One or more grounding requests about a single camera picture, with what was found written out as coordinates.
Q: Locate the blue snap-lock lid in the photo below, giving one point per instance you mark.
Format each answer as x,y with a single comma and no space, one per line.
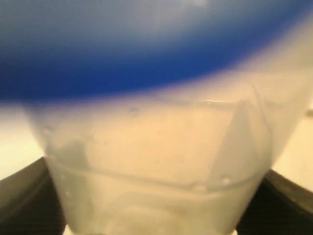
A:
64,49

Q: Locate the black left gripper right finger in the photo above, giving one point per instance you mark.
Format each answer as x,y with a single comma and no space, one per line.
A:
279,207

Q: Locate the clear plastic tall container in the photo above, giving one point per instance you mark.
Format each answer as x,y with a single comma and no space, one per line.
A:
185,159

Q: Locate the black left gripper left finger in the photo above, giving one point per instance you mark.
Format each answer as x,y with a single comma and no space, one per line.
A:
29,204

